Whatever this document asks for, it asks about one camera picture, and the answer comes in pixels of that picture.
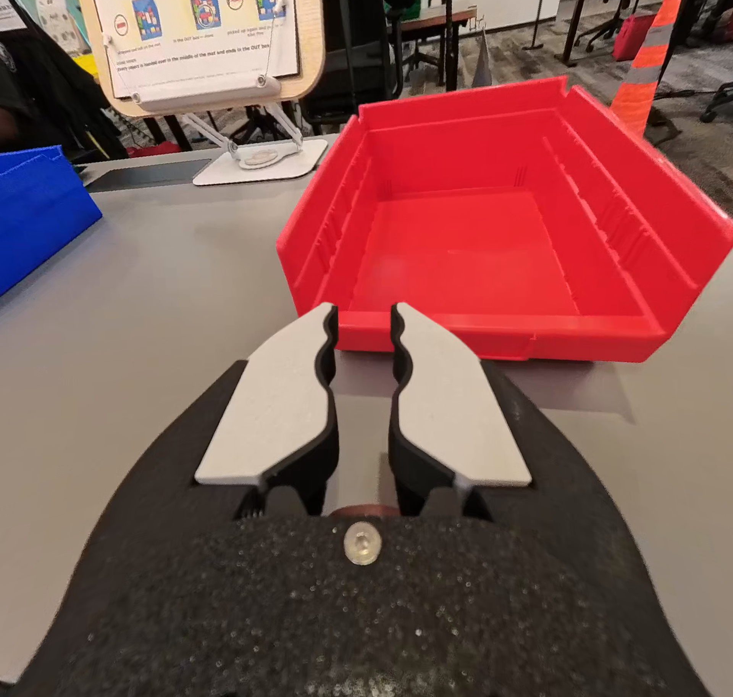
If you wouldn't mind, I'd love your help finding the clipboard with instruction sheet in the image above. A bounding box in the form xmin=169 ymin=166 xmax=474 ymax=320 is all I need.
xmin=69 ymin=0 xmax=326 ymax=119

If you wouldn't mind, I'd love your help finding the wooden table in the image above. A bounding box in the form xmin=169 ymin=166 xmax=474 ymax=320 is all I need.
xmin=390 ymin=5 xmax=478 ymax=93

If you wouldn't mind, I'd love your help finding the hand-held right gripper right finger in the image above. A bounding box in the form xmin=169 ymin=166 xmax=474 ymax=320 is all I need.
xmin=389 ymin=302 xmax=533 ymax=492

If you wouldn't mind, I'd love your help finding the blue plastic bin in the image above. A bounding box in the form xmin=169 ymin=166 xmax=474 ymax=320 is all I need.
xmin=0 ymin=145 xmax=103 ymax=297

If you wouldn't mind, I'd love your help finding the red plastic bin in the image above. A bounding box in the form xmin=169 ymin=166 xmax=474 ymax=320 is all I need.
xmin=276 ymin=76 xmax=733 ymax=363

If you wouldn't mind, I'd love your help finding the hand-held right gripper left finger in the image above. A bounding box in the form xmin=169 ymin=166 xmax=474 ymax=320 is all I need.
xmin=195 ymin=302 xmax=341 ymax=489

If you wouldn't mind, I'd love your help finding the orange striped bar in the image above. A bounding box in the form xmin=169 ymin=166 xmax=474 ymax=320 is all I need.
xmin=610 ymin=0 xmax=687 ymax=139

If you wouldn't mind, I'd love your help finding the red bag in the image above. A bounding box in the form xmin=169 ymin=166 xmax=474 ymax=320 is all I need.
xmin=613 ymin=13 xmax=657 ymax=62

